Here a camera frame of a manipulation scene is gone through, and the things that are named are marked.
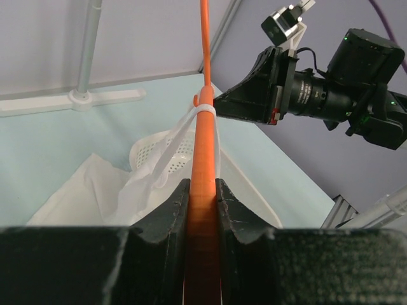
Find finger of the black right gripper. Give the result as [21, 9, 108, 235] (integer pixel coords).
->
[213, 46, 280, 123]

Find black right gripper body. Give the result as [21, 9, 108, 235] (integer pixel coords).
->
[268, 47, 324, 125]

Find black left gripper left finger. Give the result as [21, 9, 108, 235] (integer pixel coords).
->
[1, 179, 190, 304]

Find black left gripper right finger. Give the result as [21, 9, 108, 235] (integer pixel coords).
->
[216, 179, 406, 304]

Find orange plastic hanger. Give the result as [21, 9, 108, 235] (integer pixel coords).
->
[183, 0, 223, 305]

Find white tank top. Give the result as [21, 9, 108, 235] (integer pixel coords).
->
[27, 105, 216, 226]

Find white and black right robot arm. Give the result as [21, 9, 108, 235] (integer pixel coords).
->
[214, 29, 406, 150]

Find white perforated plastic basket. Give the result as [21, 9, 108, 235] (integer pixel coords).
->
[129, 130, 282, 228]

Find grey clothes rack with white feet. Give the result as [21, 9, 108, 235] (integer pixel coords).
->
[1, 0, 147, 118]

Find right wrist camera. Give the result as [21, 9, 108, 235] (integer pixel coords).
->
[261, 0, 315, 50]

